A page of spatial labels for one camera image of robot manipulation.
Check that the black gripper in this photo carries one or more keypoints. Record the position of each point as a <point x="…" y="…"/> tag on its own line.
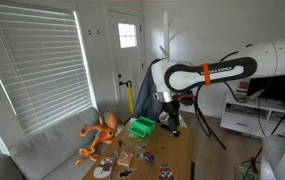
<point x="172" y="108"/>

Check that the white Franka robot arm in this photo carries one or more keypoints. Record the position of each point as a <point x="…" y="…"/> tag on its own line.
<point x="215" y="71"/>

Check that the green plastic box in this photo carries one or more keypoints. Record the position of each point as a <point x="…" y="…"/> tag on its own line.
<point x="142" y="127"/>

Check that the orange octopus plush toy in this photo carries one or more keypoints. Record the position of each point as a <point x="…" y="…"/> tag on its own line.
<point x="102" y="135"/>

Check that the small grey sticker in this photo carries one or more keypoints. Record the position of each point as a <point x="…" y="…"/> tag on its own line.
<point x="141" y="146"/>

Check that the small colourful sticker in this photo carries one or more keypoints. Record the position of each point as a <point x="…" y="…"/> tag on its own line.
<point x="138" y="155"/>

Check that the nutcracker shaped sticker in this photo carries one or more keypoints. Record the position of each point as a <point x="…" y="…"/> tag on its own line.
<point x="165" y="172"/>

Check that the small dark sticker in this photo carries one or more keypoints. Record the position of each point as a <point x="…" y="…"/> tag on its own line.
<point x="121" y="143"/>

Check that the small brown picture card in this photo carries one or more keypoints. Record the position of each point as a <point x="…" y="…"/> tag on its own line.
<point x="125" y="158"/>

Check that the black and white sticker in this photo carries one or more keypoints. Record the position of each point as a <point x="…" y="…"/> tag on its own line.
<point x="126" y="173"/>

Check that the grey metal spoon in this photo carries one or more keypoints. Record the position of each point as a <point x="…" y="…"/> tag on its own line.
<point x="114" y="162"/>

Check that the white tv shelf unit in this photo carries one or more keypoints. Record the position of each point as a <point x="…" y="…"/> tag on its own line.
<point x="248" y="118"/>

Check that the white door with window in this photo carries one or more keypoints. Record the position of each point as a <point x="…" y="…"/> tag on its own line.
<point x="127" y="63"/>

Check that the snowman shaped sticker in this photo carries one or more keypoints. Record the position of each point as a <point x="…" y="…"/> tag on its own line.
<point x="103" y="167"/>

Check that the green circuit board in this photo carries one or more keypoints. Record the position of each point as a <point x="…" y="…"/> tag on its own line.
<point x="247" y="173"/>

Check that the white coat rack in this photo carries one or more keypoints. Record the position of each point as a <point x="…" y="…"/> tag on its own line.
<point x="166" y="36"/>

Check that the black television screen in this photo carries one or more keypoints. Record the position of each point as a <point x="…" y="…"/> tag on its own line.
<point x="275" y="88"/>

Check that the grey fabric sofa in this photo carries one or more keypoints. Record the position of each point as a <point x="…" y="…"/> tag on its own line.
<point x="48" y="150"/>

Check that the white window blinds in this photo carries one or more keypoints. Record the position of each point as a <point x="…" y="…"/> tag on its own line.
<point x="38" y="66"/>

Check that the wall light switches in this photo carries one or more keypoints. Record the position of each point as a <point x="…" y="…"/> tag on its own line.
<point x="93" y="32"/>

